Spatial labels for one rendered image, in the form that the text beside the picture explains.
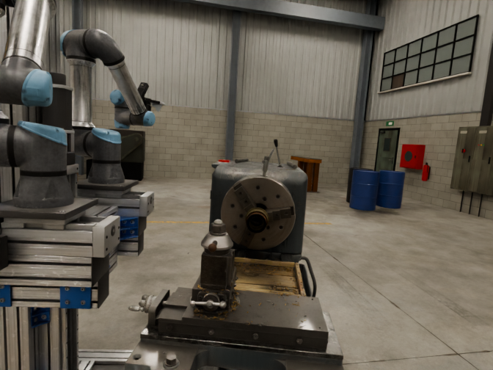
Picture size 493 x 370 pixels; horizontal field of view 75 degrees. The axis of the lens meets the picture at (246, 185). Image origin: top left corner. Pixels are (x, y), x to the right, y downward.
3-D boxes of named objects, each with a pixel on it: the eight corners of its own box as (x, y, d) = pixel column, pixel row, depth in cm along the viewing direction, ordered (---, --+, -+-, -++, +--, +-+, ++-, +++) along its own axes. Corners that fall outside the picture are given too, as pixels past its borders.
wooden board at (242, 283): (210, 263, 134) (210, 254, 134) (297, 271, 132) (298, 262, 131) (193, 298, 105) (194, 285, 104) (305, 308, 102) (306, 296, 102)
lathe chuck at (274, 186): (218, 237, 147) (229, 169, 143) (287, 249, 145) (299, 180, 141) (216, 244, 138) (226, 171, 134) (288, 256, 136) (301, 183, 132)
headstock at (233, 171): (221, 218, 214) (224, 159, 209) (293, 224, 211) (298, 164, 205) (202, 247, 155) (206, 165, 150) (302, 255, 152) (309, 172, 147)
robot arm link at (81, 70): (85, 158, 138) (84, 23, 131) (58, 155, 143) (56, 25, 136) (105, 157, 150) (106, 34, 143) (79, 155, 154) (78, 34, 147)
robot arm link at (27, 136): (65, 172, 91) (65, 122, 89) (7, 171, 85) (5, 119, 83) (69, 167, 101) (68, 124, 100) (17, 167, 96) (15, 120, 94)
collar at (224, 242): (204, 238, 84) (205, 227, 84) (235, 241, 83) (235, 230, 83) (197, 249, 76) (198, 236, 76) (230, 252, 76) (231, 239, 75)
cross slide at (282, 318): (165, 298, 91) (166, 283, 91) (318, 313, 88) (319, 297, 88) (141, 332, 75) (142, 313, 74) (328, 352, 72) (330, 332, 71)
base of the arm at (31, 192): (-1, 207, 87) (-2, 170, 85) (33, 197, 102) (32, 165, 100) (58, 209, 88) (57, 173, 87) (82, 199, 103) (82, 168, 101)
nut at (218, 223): (210, 230, 81) (211, 216, 81) (227, 231, 81) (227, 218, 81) (207, 235, 78) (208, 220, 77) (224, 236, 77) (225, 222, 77)
